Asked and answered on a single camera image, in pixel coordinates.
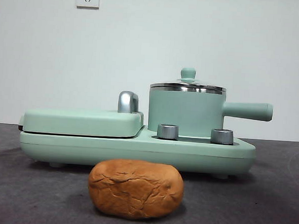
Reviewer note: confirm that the glass lid with green knob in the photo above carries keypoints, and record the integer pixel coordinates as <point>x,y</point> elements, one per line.
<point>188,73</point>

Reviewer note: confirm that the brown potato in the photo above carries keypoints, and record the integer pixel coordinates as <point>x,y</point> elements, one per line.
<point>134,192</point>

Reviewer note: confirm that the silver control knob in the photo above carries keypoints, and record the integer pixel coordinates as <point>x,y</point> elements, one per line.
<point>168,131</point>
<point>222,136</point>

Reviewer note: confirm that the mint green breakfast maker base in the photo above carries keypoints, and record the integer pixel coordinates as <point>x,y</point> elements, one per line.
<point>136,154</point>

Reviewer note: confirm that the mint green griddle cover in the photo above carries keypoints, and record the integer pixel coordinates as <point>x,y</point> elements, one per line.
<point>75,122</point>

